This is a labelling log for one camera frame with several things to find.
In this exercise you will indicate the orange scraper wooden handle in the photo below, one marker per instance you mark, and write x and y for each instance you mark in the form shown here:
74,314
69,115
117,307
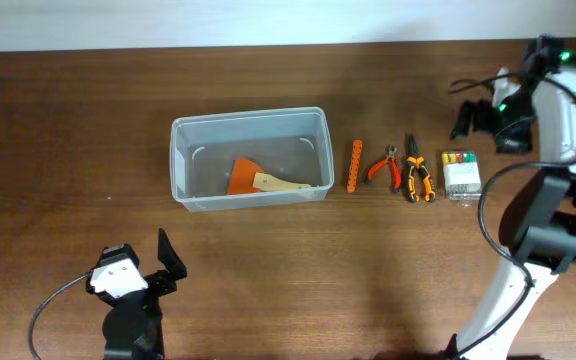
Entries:
248,177

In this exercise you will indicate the clear plastic storage container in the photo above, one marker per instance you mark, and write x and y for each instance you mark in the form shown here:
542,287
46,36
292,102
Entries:
291,144

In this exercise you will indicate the clear box of bits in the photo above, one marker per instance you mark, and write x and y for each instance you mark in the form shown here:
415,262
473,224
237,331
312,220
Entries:
462,179

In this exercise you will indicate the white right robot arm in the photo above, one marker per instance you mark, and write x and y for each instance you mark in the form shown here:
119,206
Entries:
537,233

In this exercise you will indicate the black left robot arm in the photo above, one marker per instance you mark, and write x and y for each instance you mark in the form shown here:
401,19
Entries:
132,329

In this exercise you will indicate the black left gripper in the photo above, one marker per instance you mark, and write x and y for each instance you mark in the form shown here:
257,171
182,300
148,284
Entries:
157,284

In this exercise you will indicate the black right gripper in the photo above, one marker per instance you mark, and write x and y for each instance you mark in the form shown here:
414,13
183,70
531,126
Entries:
484,118

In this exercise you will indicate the orange perforated bar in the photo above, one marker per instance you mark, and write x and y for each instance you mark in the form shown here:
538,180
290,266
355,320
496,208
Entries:
353,172

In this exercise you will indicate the red handled cutting pliers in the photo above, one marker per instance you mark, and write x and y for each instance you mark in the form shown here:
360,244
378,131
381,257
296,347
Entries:
389,160

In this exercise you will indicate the orange black long-nose pliers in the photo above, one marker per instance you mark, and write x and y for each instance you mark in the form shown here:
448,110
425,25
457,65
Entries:
418,180

